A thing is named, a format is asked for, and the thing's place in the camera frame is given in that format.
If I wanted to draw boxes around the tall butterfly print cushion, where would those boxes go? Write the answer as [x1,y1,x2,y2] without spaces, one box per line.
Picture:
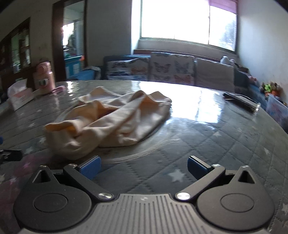
[148,52,196,86]

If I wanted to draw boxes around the pink window blind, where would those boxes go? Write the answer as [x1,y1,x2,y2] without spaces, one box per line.
[208,0,238,15]

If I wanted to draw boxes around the pink cartoon water bottle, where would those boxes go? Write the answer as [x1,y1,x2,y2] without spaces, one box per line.
[33,62,56,95]

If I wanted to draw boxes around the plain white cushion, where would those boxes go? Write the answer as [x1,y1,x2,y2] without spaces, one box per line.
[195,58,235,93]

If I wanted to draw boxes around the large window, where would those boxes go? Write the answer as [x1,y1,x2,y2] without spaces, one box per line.
[132,0,238,53]

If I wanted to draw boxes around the striped blanket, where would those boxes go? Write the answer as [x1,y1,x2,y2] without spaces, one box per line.
[84,66,104,80]

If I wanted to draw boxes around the small potted plant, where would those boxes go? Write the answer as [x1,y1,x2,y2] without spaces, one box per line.
[260,81,280,96]

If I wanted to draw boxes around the cream cotton garment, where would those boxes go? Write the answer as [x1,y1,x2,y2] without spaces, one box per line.
[43,87,172,161]

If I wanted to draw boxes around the blue sofa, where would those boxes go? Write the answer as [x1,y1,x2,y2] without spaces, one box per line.
[67,54,288,133]

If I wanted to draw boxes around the white plush toy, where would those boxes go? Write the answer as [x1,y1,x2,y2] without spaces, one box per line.
[220,56,235,66]

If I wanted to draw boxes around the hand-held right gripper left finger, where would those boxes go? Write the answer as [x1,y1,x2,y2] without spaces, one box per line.
[30,155,114,201]

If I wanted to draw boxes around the black remote control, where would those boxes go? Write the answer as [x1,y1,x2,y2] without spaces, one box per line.
[223,92,260,113]

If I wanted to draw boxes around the blue cabinet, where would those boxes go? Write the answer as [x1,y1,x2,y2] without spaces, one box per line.
[64,55,85,77]

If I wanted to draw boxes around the wide butterfly print cushion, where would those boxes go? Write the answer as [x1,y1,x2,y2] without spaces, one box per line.
[106,57,150,81]

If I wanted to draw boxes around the clear plastic storage box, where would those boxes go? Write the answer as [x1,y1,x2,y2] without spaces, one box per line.
[265,94,288,129]

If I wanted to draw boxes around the dark wooden display cabinet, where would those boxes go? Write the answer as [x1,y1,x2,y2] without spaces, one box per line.
[0,17,32,90]

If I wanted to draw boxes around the dark wooden door frame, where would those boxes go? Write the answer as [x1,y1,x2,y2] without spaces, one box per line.
[52,0,88,80]

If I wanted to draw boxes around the white pink tissue box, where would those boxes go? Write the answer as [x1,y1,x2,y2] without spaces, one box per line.
[7,79,35,111]

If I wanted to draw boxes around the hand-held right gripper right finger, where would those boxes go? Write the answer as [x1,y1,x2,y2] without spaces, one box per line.
[175,155,258,201]

